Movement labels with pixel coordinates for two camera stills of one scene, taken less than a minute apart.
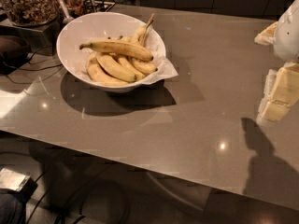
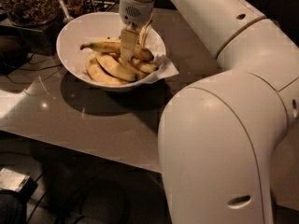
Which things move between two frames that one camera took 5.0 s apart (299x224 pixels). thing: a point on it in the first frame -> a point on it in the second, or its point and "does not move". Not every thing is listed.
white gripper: (288, 35) -> (135, 10)
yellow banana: (118, 48) does not move
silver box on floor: (13, 179) does not move
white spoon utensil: (68, 19) does not move
